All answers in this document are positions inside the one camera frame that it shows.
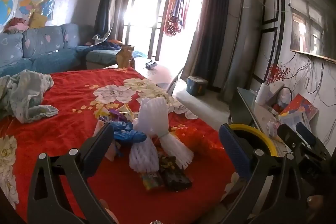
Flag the blue sofa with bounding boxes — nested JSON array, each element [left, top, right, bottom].
[[0, 23, 124, 75]]

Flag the person's right hand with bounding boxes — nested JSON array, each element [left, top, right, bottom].
[[307, 195, 324, 210]]

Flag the glass top side table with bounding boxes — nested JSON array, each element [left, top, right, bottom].
[[228, 86, 292, 156]]

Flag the yellow pillow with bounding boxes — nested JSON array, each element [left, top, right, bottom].
[[28, 13, 48, 29]]

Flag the pale green crumpled cloth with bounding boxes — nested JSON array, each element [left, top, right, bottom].
[[0, 69, 59, 124]]

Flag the purple candy wrapper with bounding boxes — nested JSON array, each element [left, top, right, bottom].
[[109, 109, 135, 123]]

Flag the red colourful snack wrapper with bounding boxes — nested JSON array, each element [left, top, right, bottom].
[[141, 172, 165, 191]]

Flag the hanging colourful clothes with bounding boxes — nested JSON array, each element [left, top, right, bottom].
[[164, 0, 193, 37]]

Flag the red floral blanket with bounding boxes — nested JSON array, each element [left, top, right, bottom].
[[0, 67, 242, 224]]

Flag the yellow white snack wrapper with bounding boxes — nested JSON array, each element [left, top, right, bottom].
[[95, 108, 111, 123]]

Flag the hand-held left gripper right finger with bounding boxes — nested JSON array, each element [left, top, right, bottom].
[[219, 123, 308, 224]]

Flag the colourful map poster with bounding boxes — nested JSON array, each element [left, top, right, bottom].
[[18, 0, 57, 21]]

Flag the dark wide curtain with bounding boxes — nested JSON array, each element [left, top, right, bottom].
[[188, 0, 232, 88]]

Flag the pile of colourful clothes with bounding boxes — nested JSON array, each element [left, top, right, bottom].
[[4, 17, 29, 34]]

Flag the grey tower air conditioner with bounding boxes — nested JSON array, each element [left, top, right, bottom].
[[219, 0, 263, 104]]

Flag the world map poster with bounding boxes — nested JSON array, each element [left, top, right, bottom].
[[0, 0, 19, 27]]

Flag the blue plastic glove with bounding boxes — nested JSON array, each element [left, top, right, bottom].
[[113, 121, 147, 146]]

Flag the brown paper bag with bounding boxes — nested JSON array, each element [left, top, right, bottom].
[[116, 44, 135, 69]]

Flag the red printed box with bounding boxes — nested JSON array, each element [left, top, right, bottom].
[[280, 94, 320, 125]]

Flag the wall mounted television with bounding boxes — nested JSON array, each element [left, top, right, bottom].
[[287, 0, 336, 64]]

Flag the dark narrow curtain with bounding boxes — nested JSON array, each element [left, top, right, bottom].
[[94, 0, 122, 39]]

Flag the folded newspaper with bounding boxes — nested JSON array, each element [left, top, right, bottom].
[[280, 111, 308, 125]]

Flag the red artificial flowers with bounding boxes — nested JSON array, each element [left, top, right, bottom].
[[266, 64, 292, 86]]

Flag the white paper towel roll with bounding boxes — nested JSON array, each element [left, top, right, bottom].
[[255, 83, 275, 105]]

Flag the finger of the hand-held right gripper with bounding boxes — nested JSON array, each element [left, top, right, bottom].
[[277, 124, 301, 149], [295, 122, 317, 147]]

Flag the blue storage box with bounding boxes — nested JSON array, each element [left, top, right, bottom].
[[186, 76, 209, 97]]

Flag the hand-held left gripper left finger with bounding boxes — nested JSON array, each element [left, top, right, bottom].
[[27, 122, 116, 224]]

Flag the blue clothes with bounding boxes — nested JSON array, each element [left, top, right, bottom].
[[76, 40, 123, 53]]

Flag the yellow ring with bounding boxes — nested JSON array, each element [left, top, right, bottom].
[[228, 123, 279, 159]]

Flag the white foam fruit net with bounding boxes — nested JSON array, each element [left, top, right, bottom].
[[133, 97, 195, 169], [129, 135, 160, 173]]

